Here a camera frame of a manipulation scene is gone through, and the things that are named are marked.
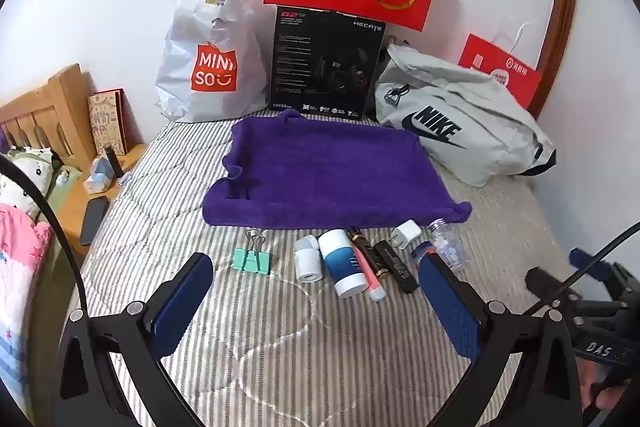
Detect green binder clip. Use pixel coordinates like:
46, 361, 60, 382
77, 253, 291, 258
232, 228, 271, 276

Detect white tape roll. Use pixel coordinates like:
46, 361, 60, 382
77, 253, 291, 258
294, 249, 324, 284

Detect wooden nightstand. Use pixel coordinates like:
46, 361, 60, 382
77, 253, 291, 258
47, 143, 149, 253

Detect black cable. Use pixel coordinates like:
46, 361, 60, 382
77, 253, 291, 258
524, 221, 640, 319
0, 153, 93, 427

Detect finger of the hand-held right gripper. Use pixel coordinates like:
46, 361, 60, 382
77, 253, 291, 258
524, 266, 572, 304
569, 248, 610, 279

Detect curved wooden headboard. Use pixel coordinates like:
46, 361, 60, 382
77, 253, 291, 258
527, 0, 581, 120

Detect white plastic shopping bag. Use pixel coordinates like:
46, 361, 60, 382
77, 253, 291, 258
154, 0, 271, 124

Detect black and gold pen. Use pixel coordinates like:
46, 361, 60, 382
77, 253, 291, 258
347, 226, 389, 281

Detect black rectangular box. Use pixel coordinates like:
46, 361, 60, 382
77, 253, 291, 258
374, 239, 420, 294

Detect white charger plug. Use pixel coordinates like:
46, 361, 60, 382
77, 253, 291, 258
389, 220, 424, 252

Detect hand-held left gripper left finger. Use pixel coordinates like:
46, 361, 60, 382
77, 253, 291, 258
59, 252, 216, 427

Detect grey sports bag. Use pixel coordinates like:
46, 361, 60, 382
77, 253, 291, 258
374, 43, 557, 188

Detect blue and white cylinder container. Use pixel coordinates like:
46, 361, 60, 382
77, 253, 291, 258
318, 229, 367, 299

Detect brown patterned notebook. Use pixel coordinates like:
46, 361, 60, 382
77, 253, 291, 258
88, 89, 129, 156

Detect black cylinder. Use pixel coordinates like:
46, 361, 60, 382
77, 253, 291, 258
103, 145, 125, 179

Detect black headphone box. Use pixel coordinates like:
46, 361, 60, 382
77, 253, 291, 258
269, 5, 387, 122

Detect small pink and blue tube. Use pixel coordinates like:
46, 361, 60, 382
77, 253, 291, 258
410, 242, 437, 264

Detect light blue tissue pack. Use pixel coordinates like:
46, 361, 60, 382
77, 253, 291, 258
84, 156, 114, 196

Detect pink printed blanket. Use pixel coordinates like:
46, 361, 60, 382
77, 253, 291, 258
0, 203, 55, 388

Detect purple towel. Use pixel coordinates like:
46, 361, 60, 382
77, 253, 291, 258
202, 108, 473, 230

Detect red paper bag white handle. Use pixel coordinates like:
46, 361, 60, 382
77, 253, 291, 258
457, 22, 544, 112

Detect clear pill bottle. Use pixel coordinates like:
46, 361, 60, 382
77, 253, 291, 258
427, 217, 471, 271

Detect striped quilt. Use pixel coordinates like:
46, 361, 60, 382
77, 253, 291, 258
30, 107, 588, 427

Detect white usb night light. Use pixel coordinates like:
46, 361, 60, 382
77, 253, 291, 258
293, 234, 321, 254

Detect person's right hand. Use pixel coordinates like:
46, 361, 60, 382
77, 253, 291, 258
581, 357, 629, 414

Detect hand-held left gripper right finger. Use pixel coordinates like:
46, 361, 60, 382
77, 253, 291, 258
418, 255, 584, 427

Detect white spotted plush toy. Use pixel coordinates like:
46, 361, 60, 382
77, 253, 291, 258
0, 146, 55, 224

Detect black smartphone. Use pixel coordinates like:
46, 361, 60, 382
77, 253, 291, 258
79, 195, 110, 248

